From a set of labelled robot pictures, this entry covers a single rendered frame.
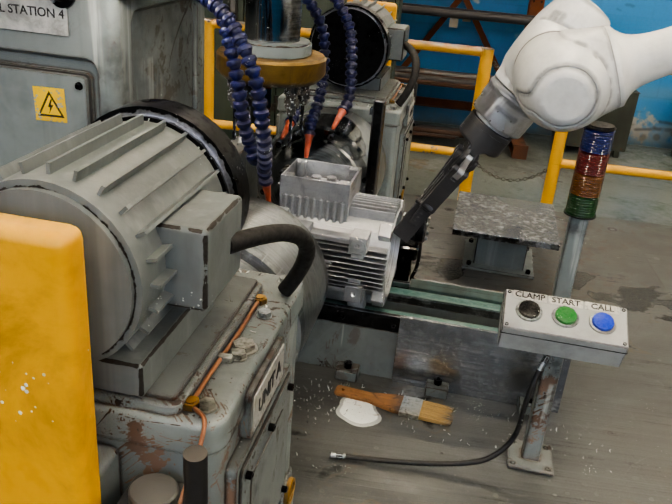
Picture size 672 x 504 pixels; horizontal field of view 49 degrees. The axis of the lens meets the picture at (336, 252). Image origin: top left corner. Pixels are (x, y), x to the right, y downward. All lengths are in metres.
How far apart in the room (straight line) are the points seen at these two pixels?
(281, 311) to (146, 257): 0.24
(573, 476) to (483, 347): 0.25
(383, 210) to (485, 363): 0.31
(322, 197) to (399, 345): 0.29
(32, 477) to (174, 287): 0.18
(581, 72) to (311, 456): 0.67
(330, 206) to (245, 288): 0.46
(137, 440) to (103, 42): 0.66
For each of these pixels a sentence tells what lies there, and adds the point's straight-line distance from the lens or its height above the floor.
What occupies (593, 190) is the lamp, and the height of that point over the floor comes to 1.09.
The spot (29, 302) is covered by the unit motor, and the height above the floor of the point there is 1.30.
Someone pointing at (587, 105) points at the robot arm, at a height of 1.37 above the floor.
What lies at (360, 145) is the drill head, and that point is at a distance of 1.49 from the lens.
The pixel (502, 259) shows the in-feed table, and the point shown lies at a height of 0.83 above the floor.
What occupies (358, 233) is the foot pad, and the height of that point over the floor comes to 1.07.
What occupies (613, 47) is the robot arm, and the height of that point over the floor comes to 1.43.
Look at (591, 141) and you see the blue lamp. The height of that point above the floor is 1.19.
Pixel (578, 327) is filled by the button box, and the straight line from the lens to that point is 1.07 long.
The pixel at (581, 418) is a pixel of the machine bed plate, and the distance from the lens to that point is 1.36.
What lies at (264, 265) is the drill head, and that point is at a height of 1.14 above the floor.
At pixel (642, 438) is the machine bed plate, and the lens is 1.36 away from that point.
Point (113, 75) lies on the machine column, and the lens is 1.17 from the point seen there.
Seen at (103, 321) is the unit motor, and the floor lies 1.25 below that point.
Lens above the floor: 1.55
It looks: 25 degrees down
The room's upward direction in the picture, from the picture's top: 5 degrees clockwise
